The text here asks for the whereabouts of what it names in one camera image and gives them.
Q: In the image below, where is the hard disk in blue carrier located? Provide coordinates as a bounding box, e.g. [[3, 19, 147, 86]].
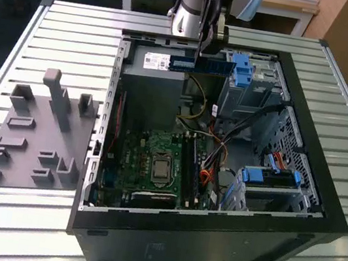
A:
[[239, 163, 302, 192]]

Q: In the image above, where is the grey wire bundle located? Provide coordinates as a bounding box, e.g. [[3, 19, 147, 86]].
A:
[[202, 139, 230, 174]]

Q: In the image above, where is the grey power supply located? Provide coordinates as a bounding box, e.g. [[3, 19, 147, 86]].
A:
[[112, 43, 190, 135]]

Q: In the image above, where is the silver CPU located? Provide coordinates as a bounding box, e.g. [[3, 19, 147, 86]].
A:
[[151, 159, 171, 183]]

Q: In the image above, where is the grey metal disk bay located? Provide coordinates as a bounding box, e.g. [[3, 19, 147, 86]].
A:
[[218, 160, 317, 224]]

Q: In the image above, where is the grey parts rack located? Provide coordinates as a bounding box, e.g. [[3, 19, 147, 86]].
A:
[[0, 60, 108, 205]]

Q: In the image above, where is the blue plastic drive latch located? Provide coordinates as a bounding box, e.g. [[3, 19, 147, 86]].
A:
[[228, 52, 256, 90]]

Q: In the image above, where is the black graphics card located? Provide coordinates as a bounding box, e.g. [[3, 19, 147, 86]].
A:
[[129, 186, 179, 210]]

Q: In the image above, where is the CPU socket with metal cover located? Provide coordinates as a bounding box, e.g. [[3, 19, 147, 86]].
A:
[[146, 154, 176, 191]]

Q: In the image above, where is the black flat cable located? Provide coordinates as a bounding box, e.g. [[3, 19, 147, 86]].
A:
[[217, 94, 290, 155]]

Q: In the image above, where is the blue RAM stick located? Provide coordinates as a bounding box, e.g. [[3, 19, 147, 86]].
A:
[[169, 53, 237, 80]]

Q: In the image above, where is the yellow wire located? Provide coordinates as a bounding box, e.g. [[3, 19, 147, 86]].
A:
[[177, 73, 212, 123]]

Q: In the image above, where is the black RAM slot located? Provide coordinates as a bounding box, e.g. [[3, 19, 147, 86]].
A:
[[174, 134, 192, 207], [177, 134, 196, 208]]

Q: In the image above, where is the blue wire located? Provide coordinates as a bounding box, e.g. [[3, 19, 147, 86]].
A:
[[265, 154, 281, 171]]

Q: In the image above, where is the green motherboard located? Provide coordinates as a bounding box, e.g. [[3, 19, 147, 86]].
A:
[[95, 120, 226, 225]]

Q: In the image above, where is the orange red wire bundle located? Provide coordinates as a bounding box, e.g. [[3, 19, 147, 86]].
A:
[[197, 169, 222, 191]]

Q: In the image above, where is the black PC case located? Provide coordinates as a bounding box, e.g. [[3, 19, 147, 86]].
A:
[[61, 21, 348, 261]]

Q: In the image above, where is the grey metal drive cage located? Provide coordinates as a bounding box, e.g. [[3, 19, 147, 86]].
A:
[[213, 50, 297, 135]]

